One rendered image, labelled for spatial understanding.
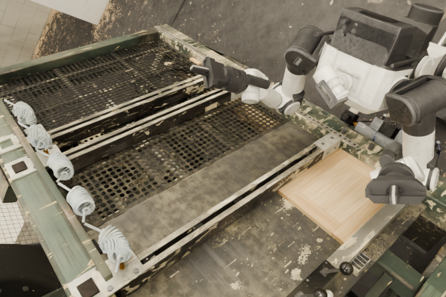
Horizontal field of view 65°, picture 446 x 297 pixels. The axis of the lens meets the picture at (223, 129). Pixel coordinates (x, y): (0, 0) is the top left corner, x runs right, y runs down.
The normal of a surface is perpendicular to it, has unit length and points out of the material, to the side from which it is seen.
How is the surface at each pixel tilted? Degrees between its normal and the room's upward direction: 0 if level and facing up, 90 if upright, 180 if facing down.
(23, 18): 90
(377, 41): 23
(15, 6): 90
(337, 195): 57
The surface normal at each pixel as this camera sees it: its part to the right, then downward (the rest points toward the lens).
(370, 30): -0.74, 0.24
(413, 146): -0.58, 0.63
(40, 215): 0.04, -0.78
